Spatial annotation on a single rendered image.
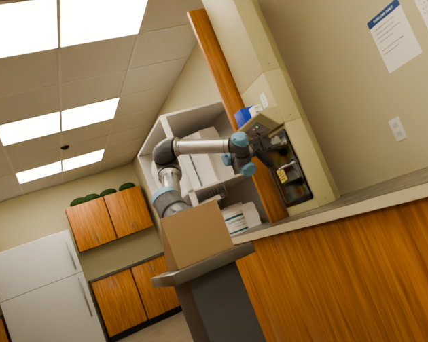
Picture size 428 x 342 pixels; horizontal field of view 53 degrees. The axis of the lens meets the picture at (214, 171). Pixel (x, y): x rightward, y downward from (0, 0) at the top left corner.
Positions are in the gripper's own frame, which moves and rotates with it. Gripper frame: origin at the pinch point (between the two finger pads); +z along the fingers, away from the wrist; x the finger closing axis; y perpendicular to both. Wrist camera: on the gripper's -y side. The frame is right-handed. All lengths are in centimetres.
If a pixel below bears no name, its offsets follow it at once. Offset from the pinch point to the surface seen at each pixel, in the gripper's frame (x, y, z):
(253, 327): -42, -66, -68
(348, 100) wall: -7.3, 10.8, 45.5
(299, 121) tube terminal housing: -4.7, 8.6, 11.6
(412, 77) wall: -51, 4, 45
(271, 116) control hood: -4.7, 15.3, -3.2
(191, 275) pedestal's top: -49, -40, -85
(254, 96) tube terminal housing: 12.9, 33.1, 2.6
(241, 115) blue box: 15.7, 25.2, -8.1
